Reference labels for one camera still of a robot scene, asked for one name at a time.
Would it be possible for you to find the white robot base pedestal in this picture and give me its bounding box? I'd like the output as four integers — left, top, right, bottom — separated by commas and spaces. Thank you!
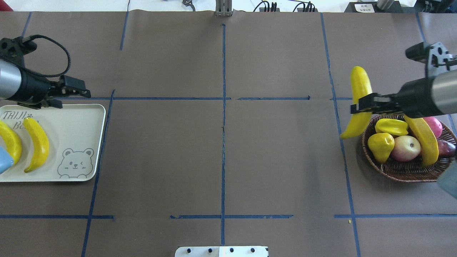
175, 246, 270, 257

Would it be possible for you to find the dark purple mango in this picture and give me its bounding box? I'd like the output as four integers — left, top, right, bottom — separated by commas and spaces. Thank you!
437, 139, 456, 158

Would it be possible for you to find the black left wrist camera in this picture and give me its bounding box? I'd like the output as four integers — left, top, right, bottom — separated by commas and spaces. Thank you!
0, 36, 37, 68

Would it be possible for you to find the pale green apple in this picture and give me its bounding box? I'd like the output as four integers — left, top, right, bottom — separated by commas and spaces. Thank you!
390, 135, 421, 162

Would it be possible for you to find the steel cup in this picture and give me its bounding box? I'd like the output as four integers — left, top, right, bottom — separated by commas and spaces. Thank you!
376, 0, 394, 11

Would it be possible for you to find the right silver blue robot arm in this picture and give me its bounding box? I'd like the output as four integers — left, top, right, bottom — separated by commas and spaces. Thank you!
341, 66, 456, 196

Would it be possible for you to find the yellow pear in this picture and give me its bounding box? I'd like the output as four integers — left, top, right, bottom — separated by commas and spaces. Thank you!
367, 133, 395, 164

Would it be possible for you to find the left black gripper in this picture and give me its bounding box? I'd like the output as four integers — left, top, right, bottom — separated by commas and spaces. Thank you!
16, 71, 91, 110

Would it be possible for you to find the aluminium frame post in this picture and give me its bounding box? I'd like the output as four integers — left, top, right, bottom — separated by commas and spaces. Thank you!
215, 0, 233, 17

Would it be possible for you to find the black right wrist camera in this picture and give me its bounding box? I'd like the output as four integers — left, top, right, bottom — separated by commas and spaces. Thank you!
405, 41, 457, 77

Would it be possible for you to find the red apple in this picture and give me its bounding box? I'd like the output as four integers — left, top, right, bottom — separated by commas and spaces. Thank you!
423, 116, 443, 139

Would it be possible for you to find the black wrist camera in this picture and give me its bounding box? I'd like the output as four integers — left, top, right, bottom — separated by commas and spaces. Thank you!
405, 41, 457, 77
0, 36, 37, 68

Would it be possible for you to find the white bear tray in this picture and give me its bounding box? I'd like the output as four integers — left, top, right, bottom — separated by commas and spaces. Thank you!
1, 104, 106, 182

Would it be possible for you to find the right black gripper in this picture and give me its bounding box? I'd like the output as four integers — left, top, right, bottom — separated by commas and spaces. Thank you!
350, 78, 437, 118

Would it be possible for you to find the yellow banana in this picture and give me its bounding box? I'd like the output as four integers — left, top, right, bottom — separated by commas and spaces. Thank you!
404, 115, 439, 167
24, 117, 50, 173
340, 66, 374, 140
0, 121, 22, 166

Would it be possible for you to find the brown wicker basket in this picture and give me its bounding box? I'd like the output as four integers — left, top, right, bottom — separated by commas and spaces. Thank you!
358, 114, 456, 183

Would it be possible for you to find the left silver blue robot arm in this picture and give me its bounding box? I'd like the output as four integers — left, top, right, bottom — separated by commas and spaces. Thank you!
0, 60, 91, 110

